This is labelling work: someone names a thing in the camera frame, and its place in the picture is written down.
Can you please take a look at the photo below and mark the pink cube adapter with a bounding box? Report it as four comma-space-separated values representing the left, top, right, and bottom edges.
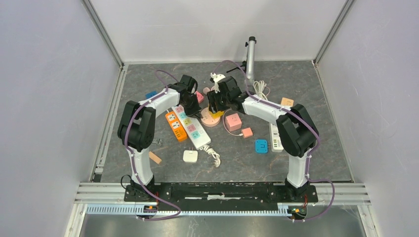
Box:
195, 91, 205, 104

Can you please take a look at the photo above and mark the yellow cube adapter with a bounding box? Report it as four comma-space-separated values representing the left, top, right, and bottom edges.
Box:
209, 110, 224, 119

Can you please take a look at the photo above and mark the pink cube socket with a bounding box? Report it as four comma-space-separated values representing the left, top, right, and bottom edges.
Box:
225, 113, 242, 132

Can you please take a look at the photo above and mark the round pink socket base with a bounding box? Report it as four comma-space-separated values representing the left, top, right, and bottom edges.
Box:
201, 108, 220, 127

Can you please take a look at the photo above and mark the dark blue cube socket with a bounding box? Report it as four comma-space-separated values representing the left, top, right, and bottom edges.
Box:
145, 91, 158, 99

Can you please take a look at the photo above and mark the small salmon charger plug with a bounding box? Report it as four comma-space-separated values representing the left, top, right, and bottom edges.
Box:
241, 127, 253, 139

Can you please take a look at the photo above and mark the white long power strip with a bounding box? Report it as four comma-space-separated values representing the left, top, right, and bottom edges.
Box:
172, 105, 211, 150

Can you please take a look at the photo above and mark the beige patterned cube socket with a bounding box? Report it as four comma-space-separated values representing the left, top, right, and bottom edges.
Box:
280, 97, 294, 107

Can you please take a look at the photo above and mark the light blue cube socket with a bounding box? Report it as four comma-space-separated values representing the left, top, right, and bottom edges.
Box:
254, 139, 268, 154

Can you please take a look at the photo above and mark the white plug adapter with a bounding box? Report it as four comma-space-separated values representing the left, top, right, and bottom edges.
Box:
182, 150, 198, 163

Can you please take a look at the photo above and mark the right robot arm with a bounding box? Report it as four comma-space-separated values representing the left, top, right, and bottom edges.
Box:
207, 73, 319, 201

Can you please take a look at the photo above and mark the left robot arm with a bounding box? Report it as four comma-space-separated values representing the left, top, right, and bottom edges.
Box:
117, 75, 201, 201

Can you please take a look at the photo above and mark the orange power strip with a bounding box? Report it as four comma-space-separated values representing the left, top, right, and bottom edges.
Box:
165, 112, 188, 142

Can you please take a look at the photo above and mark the silver microphone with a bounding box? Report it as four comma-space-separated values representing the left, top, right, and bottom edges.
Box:
245, 36, 256, 83

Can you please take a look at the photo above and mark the white small power strip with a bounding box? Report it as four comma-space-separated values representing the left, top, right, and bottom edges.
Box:
269, 123, 284, 153

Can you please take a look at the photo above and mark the tan wooden block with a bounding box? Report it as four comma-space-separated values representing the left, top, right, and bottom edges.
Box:
149, 152, 162, 164

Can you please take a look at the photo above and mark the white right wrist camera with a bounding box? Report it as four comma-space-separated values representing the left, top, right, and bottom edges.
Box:
210, 73, 226, 93

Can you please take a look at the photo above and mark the white coiled cable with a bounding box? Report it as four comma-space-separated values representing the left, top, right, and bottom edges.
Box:
252, 80, 271, 100

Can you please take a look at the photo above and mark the white strip cord plug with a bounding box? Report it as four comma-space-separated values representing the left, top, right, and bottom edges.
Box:
200, 145, 221, 168

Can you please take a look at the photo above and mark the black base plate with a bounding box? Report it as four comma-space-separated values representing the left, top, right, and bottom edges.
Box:
124, 182, 319, 212

